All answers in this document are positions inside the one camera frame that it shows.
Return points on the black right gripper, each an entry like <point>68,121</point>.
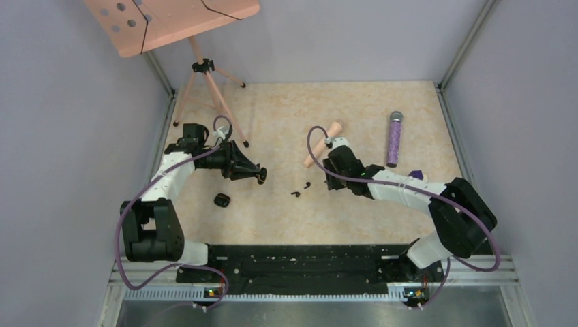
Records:
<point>333,184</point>

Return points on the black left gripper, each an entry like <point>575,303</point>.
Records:
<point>236,165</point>

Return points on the black glossy earbud charging case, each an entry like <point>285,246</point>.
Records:
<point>262,175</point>

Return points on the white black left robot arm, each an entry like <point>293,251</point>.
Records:
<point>151,229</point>

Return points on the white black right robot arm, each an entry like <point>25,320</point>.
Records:
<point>462,220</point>

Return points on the black case lid piece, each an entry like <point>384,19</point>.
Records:
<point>222,200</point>

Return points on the pink wooden flute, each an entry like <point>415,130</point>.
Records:
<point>334,130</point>

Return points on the purple glitter microphone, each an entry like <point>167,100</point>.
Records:
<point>394,140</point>

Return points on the purple cube on block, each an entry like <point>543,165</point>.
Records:
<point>418,174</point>

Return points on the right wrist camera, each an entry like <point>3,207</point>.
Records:
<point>333,143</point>

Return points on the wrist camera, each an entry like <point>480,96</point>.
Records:
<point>223,132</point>
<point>333,143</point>

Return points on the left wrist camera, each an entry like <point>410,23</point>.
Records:
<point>223,132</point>

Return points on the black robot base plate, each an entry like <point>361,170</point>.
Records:
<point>311,269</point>

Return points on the grey slotted cable duct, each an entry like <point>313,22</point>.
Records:
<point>200,294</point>

